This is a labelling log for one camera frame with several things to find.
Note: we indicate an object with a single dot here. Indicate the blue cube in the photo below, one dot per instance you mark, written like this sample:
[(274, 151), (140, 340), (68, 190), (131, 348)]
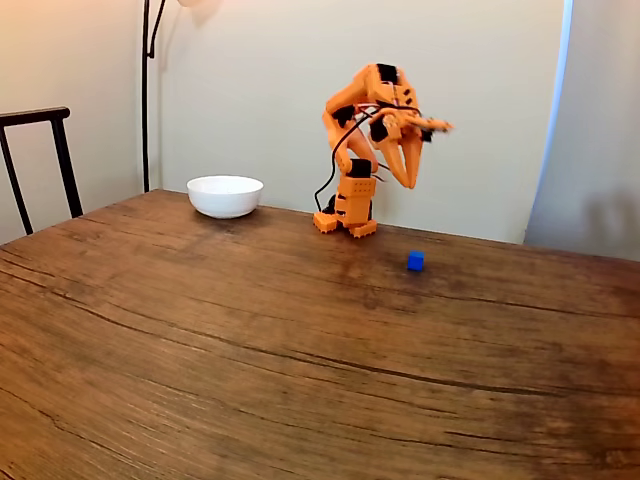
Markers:
[(415, 261)]

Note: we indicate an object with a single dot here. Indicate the white bowl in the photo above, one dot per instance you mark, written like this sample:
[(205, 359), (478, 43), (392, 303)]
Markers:
[(225, 202)]

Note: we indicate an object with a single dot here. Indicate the black floor lamp pole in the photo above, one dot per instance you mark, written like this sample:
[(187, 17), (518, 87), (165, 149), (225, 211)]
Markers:
[(145, 100)]

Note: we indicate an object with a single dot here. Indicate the black chair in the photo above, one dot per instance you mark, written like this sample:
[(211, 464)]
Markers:
[(60, 150)]

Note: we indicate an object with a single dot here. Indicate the orange camera bracket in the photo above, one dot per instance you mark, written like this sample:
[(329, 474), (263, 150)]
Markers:
[(431, 123)]

